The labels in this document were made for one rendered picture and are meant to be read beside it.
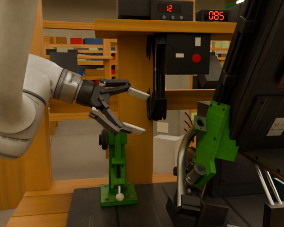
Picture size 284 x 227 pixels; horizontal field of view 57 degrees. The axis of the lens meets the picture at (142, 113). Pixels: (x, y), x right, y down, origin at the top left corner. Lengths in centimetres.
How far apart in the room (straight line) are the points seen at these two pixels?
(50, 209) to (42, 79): 50
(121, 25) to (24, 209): 73
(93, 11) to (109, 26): 1001
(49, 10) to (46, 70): 1016
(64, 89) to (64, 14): 1014
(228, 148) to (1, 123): 60
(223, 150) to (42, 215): 64
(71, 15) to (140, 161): 993
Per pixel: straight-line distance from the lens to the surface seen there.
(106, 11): 1103
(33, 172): 117
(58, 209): 103
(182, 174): 88
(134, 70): 107
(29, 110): 66
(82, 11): 1091
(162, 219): 90
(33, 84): 72
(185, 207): 83
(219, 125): 79
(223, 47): 908
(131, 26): 95
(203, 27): 102
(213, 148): 79
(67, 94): 75
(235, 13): 115
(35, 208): 107
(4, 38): 53
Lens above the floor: 138
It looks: 10 degrees down
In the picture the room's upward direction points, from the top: straight up
